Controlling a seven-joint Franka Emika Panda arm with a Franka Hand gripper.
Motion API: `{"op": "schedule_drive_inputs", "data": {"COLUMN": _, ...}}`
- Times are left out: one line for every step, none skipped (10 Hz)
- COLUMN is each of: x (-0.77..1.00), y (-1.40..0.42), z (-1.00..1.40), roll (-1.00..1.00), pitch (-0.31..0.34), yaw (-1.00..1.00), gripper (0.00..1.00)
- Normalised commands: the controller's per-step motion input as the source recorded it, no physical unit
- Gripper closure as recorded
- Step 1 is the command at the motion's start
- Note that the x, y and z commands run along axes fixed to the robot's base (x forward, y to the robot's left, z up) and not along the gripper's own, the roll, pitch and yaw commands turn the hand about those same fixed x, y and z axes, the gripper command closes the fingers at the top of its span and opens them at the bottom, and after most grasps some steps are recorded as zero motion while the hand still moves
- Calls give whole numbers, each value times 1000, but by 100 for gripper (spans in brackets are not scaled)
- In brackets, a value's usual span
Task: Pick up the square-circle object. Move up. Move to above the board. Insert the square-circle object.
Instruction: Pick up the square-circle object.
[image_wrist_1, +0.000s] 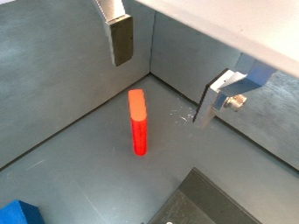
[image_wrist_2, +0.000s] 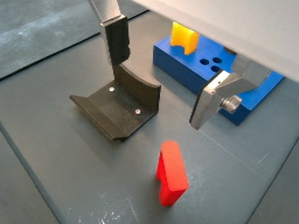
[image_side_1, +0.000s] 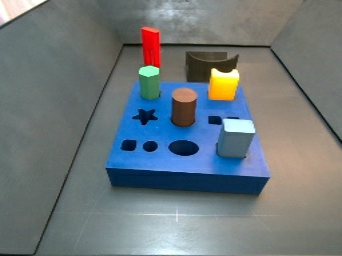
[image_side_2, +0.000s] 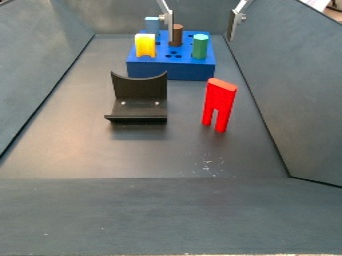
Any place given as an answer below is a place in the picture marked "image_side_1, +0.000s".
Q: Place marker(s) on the red two-pronged block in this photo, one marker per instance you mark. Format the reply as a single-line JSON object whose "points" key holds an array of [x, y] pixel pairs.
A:
{"points": [[152, 46]]}

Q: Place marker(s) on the yellow notched block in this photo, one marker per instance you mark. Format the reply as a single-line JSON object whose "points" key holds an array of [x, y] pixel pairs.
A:
{"points": [[224, 85]]}

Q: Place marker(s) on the green hexagonal peg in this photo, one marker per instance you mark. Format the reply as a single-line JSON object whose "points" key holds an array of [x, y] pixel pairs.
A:
{"points": [[149, 81]]}

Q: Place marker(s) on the black curved holder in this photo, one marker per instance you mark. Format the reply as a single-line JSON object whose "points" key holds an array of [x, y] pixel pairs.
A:
{"points": [[201, 62]]}

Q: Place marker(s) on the brown cylinder peg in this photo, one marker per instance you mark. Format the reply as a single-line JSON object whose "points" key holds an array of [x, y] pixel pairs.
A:
{"points": [[184, 107]]}

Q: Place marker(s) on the blue shape-sorter board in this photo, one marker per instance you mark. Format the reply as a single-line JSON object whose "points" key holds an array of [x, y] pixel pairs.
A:
{"points": [[158, 155]]}

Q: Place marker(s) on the light blue rectangular block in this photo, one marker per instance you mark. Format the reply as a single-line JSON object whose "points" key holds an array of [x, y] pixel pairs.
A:
{"points": [[236, 138]]}

